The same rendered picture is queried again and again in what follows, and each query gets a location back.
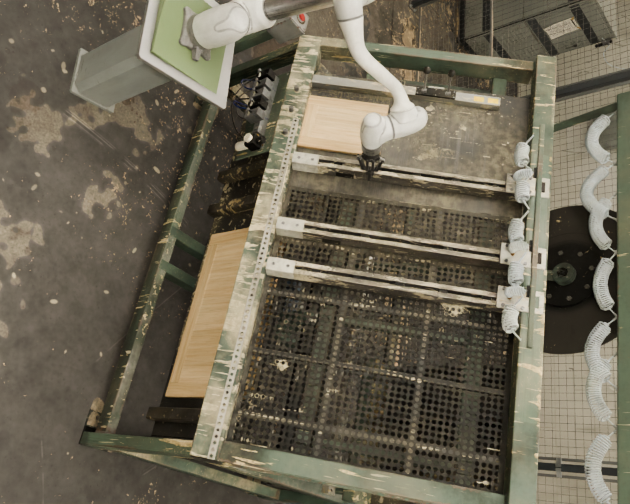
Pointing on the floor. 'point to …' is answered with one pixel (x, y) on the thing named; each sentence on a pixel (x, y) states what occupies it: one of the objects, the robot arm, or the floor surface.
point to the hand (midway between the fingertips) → (369, 174)
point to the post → (251, 40)
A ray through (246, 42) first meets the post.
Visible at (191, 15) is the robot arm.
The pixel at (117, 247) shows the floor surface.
